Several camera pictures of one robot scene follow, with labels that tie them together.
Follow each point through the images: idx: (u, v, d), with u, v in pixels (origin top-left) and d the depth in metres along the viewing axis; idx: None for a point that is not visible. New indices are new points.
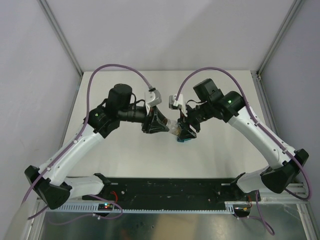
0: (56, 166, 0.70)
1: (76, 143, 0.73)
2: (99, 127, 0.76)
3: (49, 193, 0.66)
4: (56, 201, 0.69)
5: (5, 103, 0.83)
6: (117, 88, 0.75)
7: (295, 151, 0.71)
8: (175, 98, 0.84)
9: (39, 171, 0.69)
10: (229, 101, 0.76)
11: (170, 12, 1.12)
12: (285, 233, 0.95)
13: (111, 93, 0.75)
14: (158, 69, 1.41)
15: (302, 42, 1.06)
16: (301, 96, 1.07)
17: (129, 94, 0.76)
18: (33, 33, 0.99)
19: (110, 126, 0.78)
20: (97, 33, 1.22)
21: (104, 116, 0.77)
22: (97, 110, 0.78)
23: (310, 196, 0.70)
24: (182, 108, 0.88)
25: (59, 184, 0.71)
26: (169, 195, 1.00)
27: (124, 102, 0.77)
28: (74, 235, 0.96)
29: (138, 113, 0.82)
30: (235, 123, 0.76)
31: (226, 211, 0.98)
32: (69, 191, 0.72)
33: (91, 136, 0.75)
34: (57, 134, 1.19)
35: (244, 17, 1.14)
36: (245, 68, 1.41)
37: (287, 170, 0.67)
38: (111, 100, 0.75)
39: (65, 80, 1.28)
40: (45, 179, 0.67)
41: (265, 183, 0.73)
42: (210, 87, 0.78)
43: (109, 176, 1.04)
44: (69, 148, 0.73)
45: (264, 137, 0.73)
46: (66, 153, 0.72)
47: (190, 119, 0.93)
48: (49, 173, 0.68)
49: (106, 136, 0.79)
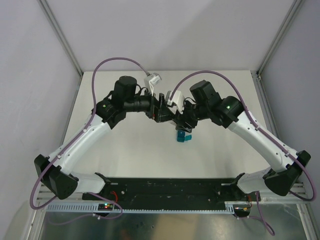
0: (67, 154, 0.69)
1: (85, 132, 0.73)
2: (107, 118, 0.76)
3: (60, 181, 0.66)
4: (65, 190, 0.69)
5: (5, 102, 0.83)
6: (122, 80, 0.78)
7: (297, 153, 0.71)
8: (170, 97, 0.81)
9: (49, 159, 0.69)
10: (227, 107, 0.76)
11: (169, 12, 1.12)
12: (285, 233, 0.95)
13: (116, 85, 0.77)
14: (158, 69, 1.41)
15: (302, 42, 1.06)
16: (301, 96, 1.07)
17: (134, 85, 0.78)
18: (33, 33, 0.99)
19: (117, 115, 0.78)
20: (97, 33, 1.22)
21: (111, 107, 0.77)
22: (104, 102, 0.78)
23: (314, 198, 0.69)
24: (177, 106, 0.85)
25: (69, 172, 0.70)
26: (169, 195, 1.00)
27: (130, 92, 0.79)
28: (75, 235, 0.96)
29: (144, 101, 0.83)
30: (235, 128, 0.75)
31: (226, 211, 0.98)
32: (77, 182, 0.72)
33: (101, 125, 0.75)
34: (57, 134, 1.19)
35: (244, 17, 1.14)
36: (245, 68, 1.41)
37: (290, 174, 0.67)
38: (117, 92, 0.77)
39: (65, 80, 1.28)
40: (56, 167, 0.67)
41: (268, 186, 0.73)
42: (208, 91, 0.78)
43: (109, 175, 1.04)
44: (79, 136, 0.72)
45: (265, 141, 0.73)
46: (77, 142, 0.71)
47: (185, 115, 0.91)
48: (59, 161, 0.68)
49: (113, 126, 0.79)
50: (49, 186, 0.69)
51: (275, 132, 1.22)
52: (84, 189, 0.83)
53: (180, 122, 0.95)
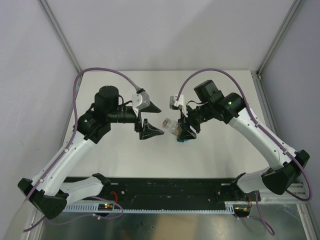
0: (50, 177, 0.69)
1: (67, 152, 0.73)
2: (89, 133, 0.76)
3: (45, 204, 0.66)
4: (54, 210, 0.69)
5: (5, 102, 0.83)
6: (102, 92, 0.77)
7: (296, 152, 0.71)
8: (177, 98, 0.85)
9: (32, 183, 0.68)
10: (229, 103, 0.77)
11: (169, 12, 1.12)
12: (285, 233, 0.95)
13: (97, 98, 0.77)
14: (157, 69, 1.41)
15: (302, 42, 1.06)
16: (301, 96, 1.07)
17: (116, 96, 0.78)
18: (32, 33, 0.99)
19: (100, 130, 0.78)
20: (97, 33, 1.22)
21: (94, 122, 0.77)
22: (85, 116, 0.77)
23: (311, 198, 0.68)
24: (182, 109, 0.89)
25: (54, 193, 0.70)
26: (170, 195, 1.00)
27: (112, 105, 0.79)
28: (74, 235, 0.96)
29: (128, 114, 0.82)
30: (235, 124, 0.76)
31: (226, 211, 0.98)
32: (65, 199, 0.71)
33: (83, 143, 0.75)
34: (57, 134, 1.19)
35: (244, 16, 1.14)
36: (245, 68, 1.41)
37: (287, 171, 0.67)
38: (98, 105, 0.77)
39: (64, 80, 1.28)
40: (39, 191, 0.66)
41: (266, 184, 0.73)
42: (210, 89, 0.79)
43: (109, 176, 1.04)
44: (61, 156, 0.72)
45: (264, 138, 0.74)
46: (59, 162, 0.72)
47: (190, 119, 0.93)
48: (43, 184, 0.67)
49: (98, 141, 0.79)
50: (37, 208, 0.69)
51: (275, 132, 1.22)
52: (81, 197, 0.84)
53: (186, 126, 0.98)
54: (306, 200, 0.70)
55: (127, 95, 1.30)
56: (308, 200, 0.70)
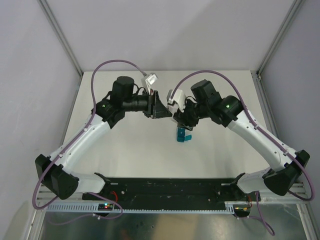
0: (68, 153, 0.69)
1: (85, 131, 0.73)
2: (107, 117, 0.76)
3: (62, 180, 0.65)
4: (66, 190, 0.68)
5: (6, 103, 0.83)
6: (119, 80, 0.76)
7: (296, 153, 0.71)
8: (171, 96, 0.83)
9: (50, 158, 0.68)
10: (227, 106, 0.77)
11: (169, 12, 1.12)
12: (285, 233, 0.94)
13: (114, 85, 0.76)
14: (157, 69, 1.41)
15: (301, 43, 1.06)
16: (301, 96, 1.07)
17: (132, 84, 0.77)
18: (33, 34, 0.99)
19: (117, 115, 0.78)
20: (97, 34, 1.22)
21: (111, 107, 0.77)
22: (103, 102, 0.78)
23: (313, 198, 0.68)
24: (178, 105, 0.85)
25: (70, 171, 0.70)
26: (170, 195, 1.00)
27: (128, 92, 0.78)
28: (75, 234, 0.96)
29: (142, 101, 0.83)
30: (234, 127, 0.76)
31: (226, 211, 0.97)
32: (77, 182, 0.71)
33: (101, 125, 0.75)
34: (57, 134, 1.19)
35: (244, 17, 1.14)
36: (245, 68, 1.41)
37: (289, 172, 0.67)
38: (115, 92, 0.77)
39: (65, 80, 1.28)
40: (58, 165, 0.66)
41: (268, 186, 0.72)
42: (209, 90, 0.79)
43: (109, 175, 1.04)
44: (81, 135, 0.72)
45: (264, 140, 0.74)
46: (78, 141, 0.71)
47: (186, 113, 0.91)
48: (61, 159, 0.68)
49: (113, 126, 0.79)
50: (50, 185, 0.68)
51: (275, 132, 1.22)
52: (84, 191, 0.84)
53: (181, 121, 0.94)
54: (308, 199, 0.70)
55: None
56: (310, 200, 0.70)
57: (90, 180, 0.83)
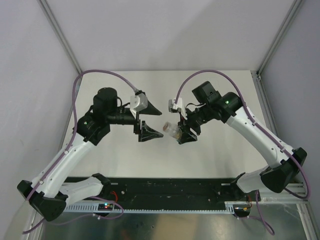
0: (49, 179, 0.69)
1: (66, 154, 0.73)
2: (89, 135, 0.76)
3: (45, 206, 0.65)
4: (53, 212, 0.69)
5: (6, 102, 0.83)
6: (100, 95, 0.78)
7: (293, 150, 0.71)
8: (175, 101, 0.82)
9: (32, 185, 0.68)
10: (226, 102, 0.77)
11: (169, 12, 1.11)
12: (285, 233, 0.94)
13: (95, 100, 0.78)
14: (157, 69, 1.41)
15: (301, 42, 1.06)
16: (301, 96, 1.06)
17: (114, 98, 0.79)
18: (33, 33, 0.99)
19: (100, 132, 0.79)
20: (97, 33, 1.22)
21: (93, 124, 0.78)
22: (85, 118, 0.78)
23: (310, 195, 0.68)
24: (181, 112, 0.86)
25: (53, 195, 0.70)
26: (169, 195, 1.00)
27: (110, 106, 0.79)
28: (74, 235, 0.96)
29: (127, 116, 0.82)
30: (233, 123, 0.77)
31: (226, 211, 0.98)
32: (64, 202, 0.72)
33: (82, 146, 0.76)
34: (57, 134, 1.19)
35: (244, 16, 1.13)
36: (245, 68, 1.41)
37: (285, 168, 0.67)
38: (97, 107, 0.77)
39: (64, 80, 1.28)
40: (38, 193, 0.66)
41: (264, 182, 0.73)
42: (207, 89, 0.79)
43: (109, 176, 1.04)
44: (61, 158, 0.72)
45: (262, 137, 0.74)
46: (59, 165, 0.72)
47: (190, 122, 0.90)
48: (42, 186, 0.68)
49: (97, 143, 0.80)
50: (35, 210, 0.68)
51: (275, 132, 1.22)
52: (82, 198, 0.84)
53: (186, 129, 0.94)
54: (305, 198, 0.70)
55: (127, 95, 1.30)
56: (307, 198, 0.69)
57: (84, 188, 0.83)
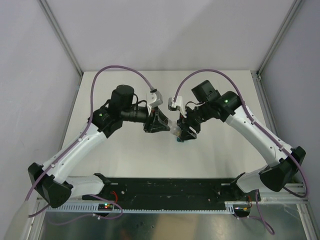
0: (61, 163, 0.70)
1: (80, 141, 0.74)
2: (103, 127, 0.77)
3: (52, 190, 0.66)
4: (58, 199, 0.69)
5: (6, 103, 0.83)
6: (119, 89, 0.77)
7: (292, 149, 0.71)
8: (173, 99, 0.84)
9: (43, 168, 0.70)
10: (225, 101, 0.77)
11: (169, 12, 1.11)
12: (285, 233, 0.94)
13: (113, 94, 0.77)
14: (157, 69, 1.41)
15: (302, 42, 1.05)
16: (301, 95, 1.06)
17: (131, 94, 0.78)
18: (33, 33, 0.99)
19: (113, 125, 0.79)
20: (97, 33, 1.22)
21: (108, 116, 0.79)
22: (101, 110, 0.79)
23: (308, 192, 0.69)
24: (181, 110, 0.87)
25: (62, 181, 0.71)
26: (169, 195, 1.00)
27: (126, 102, 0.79)
28: (74, 235, 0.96)
29: (140, 113, 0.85)
30: (232, 122, 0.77)
31: (226, 211, 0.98)
32: (70, 190, 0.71)
33: (95, 135, 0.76)
34: (57, 134, 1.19)
35: (244, 16, 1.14)
36: (245, 68, 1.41)
37: (284, 167, 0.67)
38: (114, 101, 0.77)
39: (64, 80, 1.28)
40: (49, 176, 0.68)
41: (263, 181, 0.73)
42: (207, 88, 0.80)
43: (109, 175, 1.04)
44: (74, 145, 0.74)
45: (261, 136, 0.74)
46: (71, 151, 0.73)
47: (189, 120, 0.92)
48: (53, 170, 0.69)
49: (109, 136, 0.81)
50: (42, 194, 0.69)
51: (275, 132, 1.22)
52: (81, 194, 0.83)
53: (185, 127, 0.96)
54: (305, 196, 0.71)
55: None
56: (306, 196, 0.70)
57: (85, 185, 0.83)
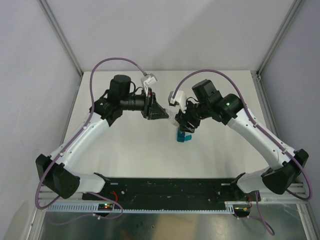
0: (69, 151, 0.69)
1: (85, 130, 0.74)
2: (105, 115, 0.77)
3: (64, 179, 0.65)
4: (68, 189, 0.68)
5: (6, 103, 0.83)
6: (116, 78, 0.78)
7: (295, 151, 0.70)
8: (172, 96, 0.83)
9: (51, 158, 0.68)
10: (227, 103, 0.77)
11: (169, 12, 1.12)
12: (285, 232, 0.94)
13: (112, 84, 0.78)
14: (157, 69, 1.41)
15: (302, 42, 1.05)
16: (301, 95, 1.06)
17: (129, 82, 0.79)
18: (33, 34, 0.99)
19: (115, 113, 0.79)
20: (97, 33, 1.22)
21: (108, 105, 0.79)
22: (101, 100, 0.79)
23: (311, 196, 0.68)
24: (180, 105, 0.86)
25: (71, 169, 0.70)
26: (169, 195, 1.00)
27: (124, 90, 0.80)
28: (74, 235, 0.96)
29: (138, 100, 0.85)
30: (234, 125, 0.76)
31: (226, 211, 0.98)
32: (78, 180, 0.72)
33: (100, 122, 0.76)
34: (57, 134, 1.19)
35: (244, 16, 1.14)
36: (245, 68, 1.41)
37: (287, 171, 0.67)
38: (113, 90, 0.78)
39: (64, 80, 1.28)
40: (59, 164, 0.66)
41: (266, 184, 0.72)
42: (209, 89, 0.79)
43: (109, 175, 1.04)
44: (80, 134, 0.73)
45: (264, 139, 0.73)
46: (77, 139, 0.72)
47: (188, 115, 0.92)
48: (62, 158, 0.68)
49: (111, 124, 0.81)
50: (51, 186, 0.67)
51: (275, 132, 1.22)
52: (86, 189, 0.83)
53: (183, 122, 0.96)
54: (306, 199, 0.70)
55: None
56: (308, 199, 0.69)
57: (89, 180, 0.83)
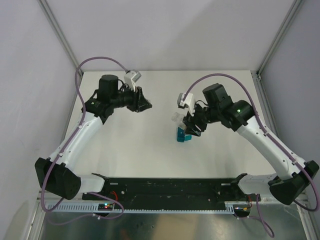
0: (68, 151, 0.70)
1: (81, 128, 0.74)
2: (99, 112, 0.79)
3: (67, 178, 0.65)
4: (71, 189, 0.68)
5: (6, 103, 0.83)
6: (104, 78, 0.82)
7: (305, 163, 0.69)
8: (182, 98, 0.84)
9: (50, 159, 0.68)
10: (238, 110, 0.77)
11: (169, 11, 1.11)
12: (285, 232, 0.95)
13: (101, 83, 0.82)
14: (157, 69, 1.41)
15: (302, 41, 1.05)
16: (301, 95, 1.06)
17: (116, 80, 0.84)
18: (32, 33, 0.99)
19: (107, 110, 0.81)
20: (97, 33, 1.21)
21: (100, 103, 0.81)
22: (91, 100, 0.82)
23: (318, 208, 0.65)
24: (189, 108, 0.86)
25: (72, 168, 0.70)
26: (169, 195, 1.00)
27: (114, 88, 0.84)
28: (74, 235, 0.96)
29: (126, 96, 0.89)
30: (244, 132, 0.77)
31: (226, 211, 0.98)
32: (79, 180, 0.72)
33: (94, 120, 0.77)
34: (57, 134, 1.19)
35: (244, 16, 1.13)
36: (245, 68, 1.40)
37: (296, 182, 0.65)
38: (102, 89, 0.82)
39: (64, 80, 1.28)
40: (60, 164, 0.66)
41: (272, 192, 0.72)
42: (220, 94, 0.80)
43: (109, 175, 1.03)
44: (77, 133, 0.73)
45: (273, 148, 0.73)
46: (75, 138, 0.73)
47: (196, 118, 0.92)
48: (62, 158, 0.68)
49: (105, 122, 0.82)
50: (53, 188, 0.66)
51: (275, 132, 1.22)
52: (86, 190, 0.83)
53: (190, 125, 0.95)
54: (310, 210, 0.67)
55: None
56: (313, 210, 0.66)
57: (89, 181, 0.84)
